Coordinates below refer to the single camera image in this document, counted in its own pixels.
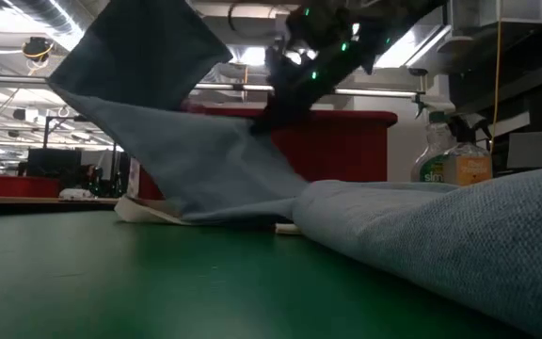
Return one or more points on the spray bottle with green label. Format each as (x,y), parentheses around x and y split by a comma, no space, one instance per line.
(433,165)

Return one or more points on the black monitor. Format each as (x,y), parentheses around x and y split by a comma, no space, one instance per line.
(54,162)

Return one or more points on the silver ventilation duct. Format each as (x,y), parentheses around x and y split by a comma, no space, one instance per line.
(50,14)

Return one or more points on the light blue towel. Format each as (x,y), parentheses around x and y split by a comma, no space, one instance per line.
(196,165)

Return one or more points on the light wooden table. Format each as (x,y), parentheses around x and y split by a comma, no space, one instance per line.
(26,200)

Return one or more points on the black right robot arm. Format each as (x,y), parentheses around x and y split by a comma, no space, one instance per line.
(327,28)

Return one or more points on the red plastic laundry bin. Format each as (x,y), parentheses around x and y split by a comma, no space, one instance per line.
(346,150)

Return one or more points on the red background table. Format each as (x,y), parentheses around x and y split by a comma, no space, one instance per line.
(21,186)

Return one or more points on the long ceiling light bar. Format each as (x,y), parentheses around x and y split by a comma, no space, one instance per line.
(7,79)

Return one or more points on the black metal stand frame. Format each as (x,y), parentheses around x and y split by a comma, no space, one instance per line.
(46,134)

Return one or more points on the pump bottle with orange label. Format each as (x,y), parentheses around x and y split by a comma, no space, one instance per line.
(466,169)

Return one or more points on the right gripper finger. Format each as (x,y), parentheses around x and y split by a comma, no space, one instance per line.
(275,117)

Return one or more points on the small white cloth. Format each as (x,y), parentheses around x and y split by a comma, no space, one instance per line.
(75,194)

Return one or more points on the cream printed tote bag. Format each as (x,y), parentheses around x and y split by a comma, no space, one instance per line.
(134,212)

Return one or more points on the bright ceiling light panel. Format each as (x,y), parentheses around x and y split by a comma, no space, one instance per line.
(252,55)

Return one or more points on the green table mat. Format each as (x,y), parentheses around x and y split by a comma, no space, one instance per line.
(111,282)

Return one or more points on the person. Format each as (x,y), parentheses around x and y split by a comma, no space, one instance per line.
(94,181)

